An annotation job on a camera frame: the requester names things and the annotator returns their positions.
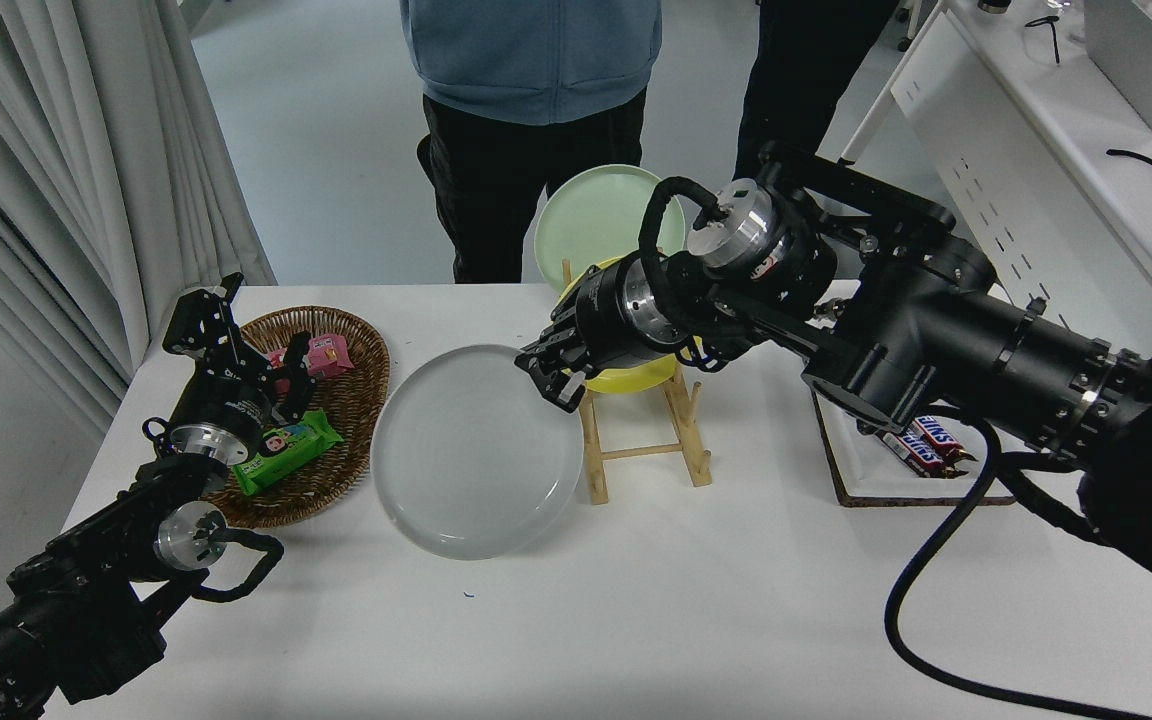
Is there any green snack pack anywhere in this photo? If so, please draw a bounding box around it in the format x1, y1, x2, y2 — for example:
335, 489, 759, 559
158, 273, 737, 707
232, 408, 345, 497

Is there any person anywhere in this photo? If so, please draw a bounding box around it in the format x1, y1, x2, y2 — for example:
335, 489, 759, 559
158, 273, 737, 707
399, 0, 664, 285
733, 0, 902, 181

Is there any thin black cable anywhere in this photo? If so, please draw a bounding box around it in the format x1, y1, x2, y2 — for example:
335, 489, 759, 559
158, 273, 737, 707
1024, 15, 1062, 64

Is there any white curtain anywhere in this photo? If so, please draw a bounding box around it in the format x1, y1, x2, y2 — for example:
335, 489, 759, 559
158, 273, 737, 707
0, 0, 277, 441

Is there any pale green plate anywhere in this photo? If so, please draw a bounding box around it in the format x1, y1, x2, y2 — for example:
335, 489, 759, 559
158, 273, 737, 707
533, 164, 687, 293

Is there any wooden plate rack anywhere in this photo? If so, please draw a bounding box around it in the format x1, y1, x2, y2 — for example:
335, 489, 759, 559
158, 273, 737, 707
559, 258, 714, 505

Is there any silver laptop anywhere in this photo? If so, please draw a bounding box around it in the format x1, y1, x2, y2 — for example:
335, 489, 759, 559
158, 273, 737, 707
1083, 0, 1152, 135

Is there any yellow plate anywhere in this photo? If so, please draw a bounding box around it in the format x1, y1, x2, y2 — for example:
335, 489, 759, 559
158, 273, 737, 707
554, 255, 707, 395

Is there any grey plate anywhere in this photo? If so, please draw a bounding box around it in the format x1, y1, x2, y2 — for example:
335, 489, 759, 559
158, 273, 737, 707
370, 344, 585, 561

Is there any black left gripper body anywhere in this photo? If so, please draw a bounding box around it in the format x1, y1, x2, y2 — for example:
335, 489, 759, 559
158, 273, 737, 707
170, 366, 279, 457

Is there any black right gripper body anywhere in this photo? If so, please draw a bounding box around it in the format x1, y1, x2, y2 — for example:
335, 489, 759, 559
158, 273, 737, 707
564, 263, 644, 380

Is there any white tray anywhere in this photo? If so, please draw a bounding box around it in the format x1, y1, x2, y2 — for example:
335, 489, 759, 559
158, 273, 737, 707
804, 280, 1022, 501

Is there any pink snack pack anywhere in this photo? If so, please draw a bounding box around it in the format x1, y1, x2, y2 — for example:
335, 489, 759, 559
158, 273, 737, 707
264, 335, 353, 396

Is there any white desk with perforated panel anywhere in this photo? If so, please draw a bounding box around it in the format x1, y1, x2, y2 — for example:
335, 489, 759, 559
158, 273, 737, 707
836, 0, 1152, 346

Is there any brown wicker basket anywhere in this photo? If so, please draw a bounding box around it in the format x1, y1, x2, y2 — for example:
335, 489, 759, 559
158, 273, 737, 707
198, 306, 391, 530

